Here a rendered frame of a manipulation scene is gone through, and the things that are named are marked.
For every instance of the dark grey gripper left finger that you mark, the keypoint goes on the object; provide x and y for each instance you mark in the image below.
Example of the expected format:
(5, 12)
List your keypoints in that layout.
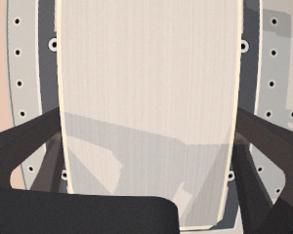
(19, 142)

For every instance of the grey flat base plate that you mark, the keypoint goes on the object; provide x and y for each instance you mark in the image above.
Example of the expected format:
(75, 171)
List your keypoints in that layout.
(275, 102)

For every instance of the cream well plate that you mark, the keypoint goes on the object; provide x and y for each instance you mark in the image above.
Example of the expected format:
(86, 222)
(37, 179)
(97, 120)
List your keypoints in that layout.
(233, 114)

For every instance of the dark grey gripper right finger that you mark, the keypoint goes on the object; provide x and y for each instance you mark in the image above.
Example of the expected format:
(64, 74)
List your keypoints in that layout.
(258, 213)

